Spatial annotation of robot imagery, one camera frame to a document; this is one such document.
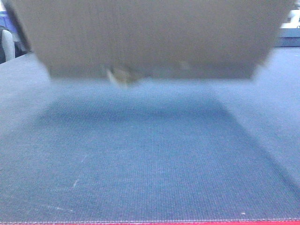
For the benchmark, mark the torn cardboard box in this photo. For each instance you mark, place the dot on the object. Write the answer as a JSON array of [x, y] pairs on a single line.
[[128, 41]]

